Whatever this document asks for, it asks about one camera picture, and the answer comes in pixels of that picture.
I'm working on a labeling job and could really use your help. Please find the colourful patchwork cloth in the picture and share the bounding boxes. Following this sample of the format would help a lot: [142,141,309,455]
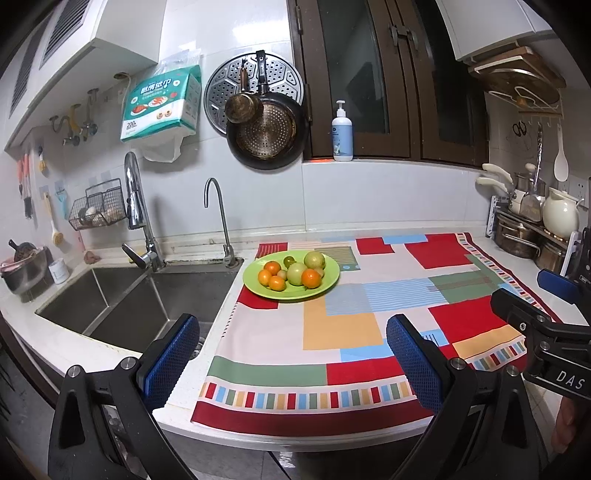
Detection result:
[191,232,565,424]

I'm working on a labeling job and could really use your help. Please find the metal wall valve yellow handle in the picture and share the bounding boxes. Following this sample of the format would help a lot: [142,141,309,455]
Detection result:
[48,88,100,146]

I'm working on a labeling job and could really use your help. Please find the small brass pot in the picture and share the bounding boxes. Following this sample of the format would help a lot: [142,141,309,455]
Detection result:
[225,59,264,124]

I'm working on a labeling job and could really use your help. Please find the white pump bottle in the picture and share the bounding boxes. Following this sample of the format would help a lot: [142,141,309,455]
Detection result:
[331,100,354,162]

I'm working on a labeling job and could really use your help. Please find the wooden handled dish brush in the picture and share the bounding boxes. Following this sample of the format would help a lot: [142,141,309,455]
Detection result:
[42,191,65,245]

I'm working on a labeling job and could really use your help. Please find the brass perforated strainer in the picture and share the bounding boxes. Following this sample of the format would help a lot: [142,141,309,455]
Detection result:
[235,104,296,160]

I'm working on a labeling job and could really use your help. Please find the green plate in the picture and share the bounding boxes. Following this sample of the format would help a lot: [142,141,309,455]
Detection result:
[243,249,341,302]

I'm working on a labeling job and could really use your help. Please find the white wall socket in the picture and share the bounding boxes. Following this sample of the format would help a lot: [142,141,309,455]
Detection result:
[561,175,590,208]

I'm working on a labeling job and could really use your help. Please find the person's right hand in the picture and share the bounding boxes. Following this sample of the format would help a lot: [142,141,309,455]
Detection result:
[555,398,578,443]

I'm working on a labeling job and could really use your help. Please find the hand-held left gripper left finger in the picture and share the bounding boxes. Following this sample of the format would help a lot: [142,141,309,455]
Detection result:
[47,314,201,480]

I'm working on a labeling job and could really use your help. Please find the steel colander bowl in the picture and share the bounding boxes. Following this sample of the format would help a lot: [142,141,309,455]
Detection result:
[0,244,51,296]

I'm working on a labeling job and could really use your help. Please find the dark wooden window frame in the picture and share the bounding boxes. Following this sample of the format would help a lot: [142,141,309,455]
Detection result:
[287,0,490,168]

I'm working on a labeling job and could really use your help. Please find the paper towel pack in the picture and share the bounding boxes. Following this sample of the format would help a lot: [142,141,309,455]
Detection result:
[120,48,203,163]

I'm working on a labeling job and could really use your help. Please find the black frying pan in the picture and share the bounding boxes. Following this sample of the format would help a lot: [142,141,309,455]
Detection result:
[226,52,311,171]

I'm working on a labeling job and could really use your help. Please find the hanging orange kitchen tool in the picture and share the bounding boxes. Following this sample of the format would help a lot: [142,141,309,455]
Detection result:
[17,154,35,220]

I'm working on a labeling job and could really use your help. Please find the tall chrome pull-down faucet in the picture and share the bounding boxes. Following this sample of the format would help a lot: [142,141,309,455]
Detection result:
[121,151,167,273]

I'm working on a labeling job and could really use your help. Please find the stainless steel sink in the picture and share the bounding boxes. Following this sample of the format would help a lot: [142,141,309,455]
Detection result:
[34,264,241,358]

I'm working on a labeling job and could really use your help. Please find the steel kitchen tongs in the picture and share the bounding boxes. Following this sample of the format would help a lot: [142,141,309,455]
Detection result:
[524,129,546,222]

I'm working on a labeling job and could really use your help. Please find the perforated steel steamer plate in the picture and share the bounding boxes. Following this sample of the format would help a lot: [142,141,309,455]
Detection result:
[204,52,305,134]

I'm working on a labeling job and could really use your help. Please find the white plastic spoon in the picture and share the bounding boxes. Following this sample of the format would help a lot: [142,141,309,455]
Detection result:
[553,124,570,183]

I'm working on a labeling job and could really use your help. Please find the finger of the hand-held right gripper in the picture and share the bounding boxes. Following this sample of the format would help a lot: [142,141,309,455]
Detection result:
[490,288,591,374]
[537,268,591,308]

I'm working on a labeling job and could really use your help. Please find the white ceramic jug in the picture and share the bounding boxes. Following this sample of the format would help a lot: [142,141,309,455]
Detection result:
[542,187,585,241]

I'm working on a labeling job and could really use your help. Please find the white wire wall rack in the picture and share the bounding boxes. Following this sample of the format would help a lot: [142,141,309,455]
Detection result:
[485,85,564,125]

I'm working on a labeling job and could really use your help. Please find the white cup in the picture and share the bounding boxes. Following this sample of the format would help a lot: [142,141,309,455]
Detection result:
[48,258,70,284]

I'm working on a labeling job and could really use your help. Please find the slim gooseneck faucet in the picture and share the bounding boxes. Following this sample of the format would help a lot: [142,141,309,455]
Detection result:
[204,178,244,269]

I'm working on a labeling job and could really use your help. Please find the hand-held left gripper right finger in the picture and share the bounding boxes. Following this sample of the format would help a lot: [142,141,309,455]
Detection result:
[386,314,550,480]

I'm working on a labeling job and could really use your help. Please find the white corner wall cabinet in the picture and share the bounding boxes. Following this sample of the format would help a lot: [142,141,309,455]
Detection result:
[436,0,561,63]

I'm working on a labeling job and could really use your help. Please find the white pot rack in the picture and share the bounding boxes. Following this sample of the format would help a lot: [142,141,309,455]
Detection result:
[488,196,585,275]

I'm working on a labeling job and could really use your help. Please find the small stainless steel pot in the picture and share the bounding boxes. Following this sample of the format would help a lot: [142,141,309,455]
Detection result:
[536,240,571,273]

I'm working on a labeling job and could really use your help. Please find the black wire basket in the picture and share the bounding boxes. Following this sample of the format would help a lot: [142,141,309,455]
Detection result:
[69,184,127,230]

